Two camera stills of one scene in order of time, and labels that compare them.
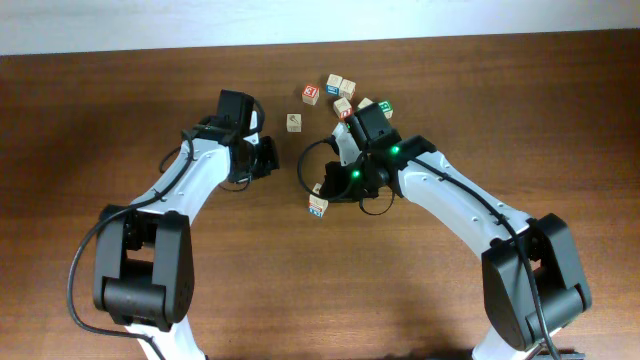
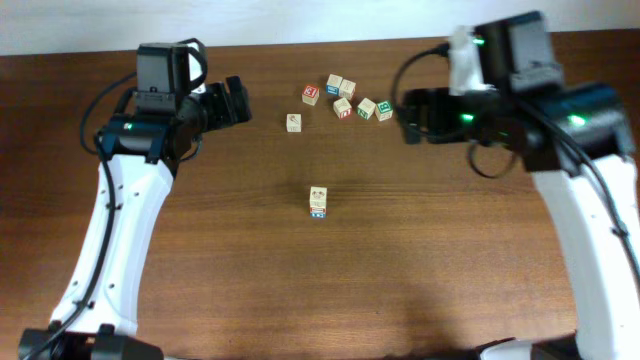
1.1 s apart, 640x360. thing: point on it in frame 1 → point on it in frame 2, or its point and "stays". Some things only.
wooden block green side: x=365 y=102 stays
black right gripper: x=334 y=181 → x=420 y=116
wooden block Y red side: x=342 y=107 stays
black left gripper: x=272 y=161 → x=231 y=114
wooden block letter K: x=294 y=122 stays
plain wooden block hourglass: x=347 y=89 stays
